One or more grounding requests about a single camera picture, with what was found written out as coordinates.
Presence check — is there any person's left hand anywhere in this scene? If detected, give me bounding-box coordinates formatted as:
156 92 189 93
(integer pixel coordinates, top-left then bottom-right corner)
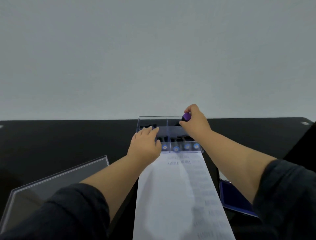
127 126 162 166

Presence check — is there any person's right hand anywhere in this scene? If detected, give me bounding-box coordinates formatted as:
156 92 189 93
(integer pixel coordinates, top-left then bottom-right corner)
179 104 213 142

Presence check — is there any clear acrylic organizer box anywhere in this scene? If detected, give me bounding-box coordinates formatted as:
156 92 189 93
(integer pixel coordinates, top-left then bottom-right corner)
136 116 204 154

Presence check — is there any person's right forearm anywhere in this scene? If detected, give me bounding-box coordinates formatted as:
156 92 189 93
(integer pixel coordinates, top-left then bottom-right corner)
195 129 277 205

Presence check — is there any person's left forearm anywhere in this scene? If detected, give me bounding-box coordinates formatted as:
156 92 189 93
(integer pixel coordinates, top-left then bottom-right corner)
79 154 151 222

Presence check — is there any white printed paper sheet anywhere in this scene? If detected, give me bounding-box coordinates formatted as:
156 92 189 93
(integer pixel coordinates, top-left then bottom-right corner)
132 152 236 240

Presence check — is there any blue ink pad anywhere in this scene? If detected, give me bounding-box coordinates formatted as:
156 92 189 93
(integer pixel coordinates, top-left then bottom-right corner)
218 179 259 218

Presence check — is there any clear acrylic lid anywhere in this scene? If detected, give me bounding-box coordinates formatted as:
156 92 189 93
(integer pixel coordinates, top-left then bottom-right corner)
0 155 110 234

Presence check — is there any dark left sleeve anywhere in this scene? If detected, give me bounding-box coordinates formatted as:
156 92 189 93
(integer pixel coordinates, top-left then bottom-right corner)
0 183 111 240

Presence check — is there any dark sleeve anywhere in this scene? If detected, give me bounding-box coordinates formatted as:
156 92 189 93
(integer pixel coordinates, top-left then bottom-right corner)
251 159 316 240
0 183 111 240

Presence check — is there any dark right sleeve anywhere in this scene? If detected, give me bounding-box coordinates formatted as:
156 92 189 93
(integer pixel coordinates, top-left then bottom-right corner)
251 159 316 240

